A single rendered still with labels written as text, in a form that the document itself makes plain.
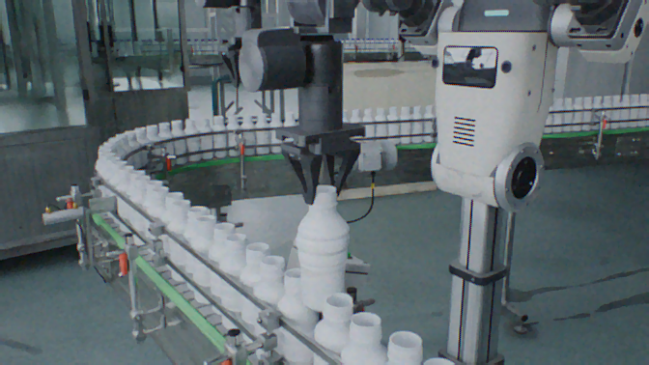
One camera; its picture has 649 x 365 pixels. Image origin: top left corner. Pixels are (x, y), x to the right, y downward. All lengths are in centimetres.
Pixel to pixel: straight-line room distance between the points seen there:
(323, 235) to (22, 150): 316
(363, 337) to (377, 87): 426
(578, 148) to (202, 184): 187
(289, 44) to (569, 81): 607
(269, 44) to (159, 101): 533
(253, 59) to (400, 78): 434
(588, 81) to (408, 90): 249
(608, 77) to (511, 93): 583
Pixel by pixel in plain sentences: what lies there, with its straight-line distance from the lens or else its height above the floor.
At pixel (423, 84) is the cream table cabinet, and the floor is 102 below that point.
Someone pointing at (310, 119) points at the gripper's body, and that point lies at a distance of 67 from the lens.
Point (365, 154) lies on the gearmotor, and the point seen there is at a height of 101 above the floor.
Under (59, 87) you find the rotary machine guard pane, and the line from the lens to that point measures 376.
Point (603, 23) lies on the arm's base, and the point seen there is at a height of 151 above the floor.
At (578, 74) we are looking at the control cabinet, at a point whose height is 101.
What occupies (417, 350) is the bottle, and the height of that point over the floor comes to 116.
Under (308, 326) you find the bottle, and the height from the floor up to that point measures 109.
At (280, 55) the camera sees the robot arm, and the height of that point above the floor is 148.
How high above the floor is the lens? 150
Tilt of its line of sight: 16 degrees down
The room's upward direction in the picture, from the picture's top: straight up
